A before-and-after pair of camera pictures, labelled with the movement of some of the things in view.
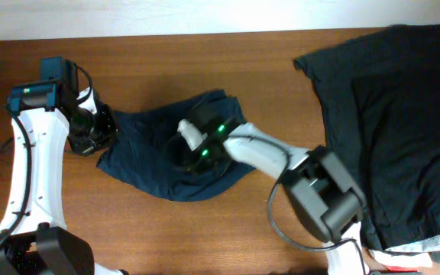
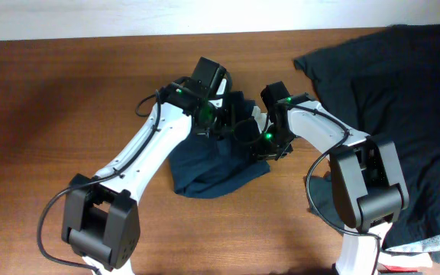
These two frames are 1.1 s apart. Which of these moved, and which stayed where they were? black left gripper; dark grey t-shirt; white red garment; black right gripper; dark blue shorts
Moved: black right gripper; dark blue shorts; black left gripper
Stayed: white red garment; dark grey t-shirt
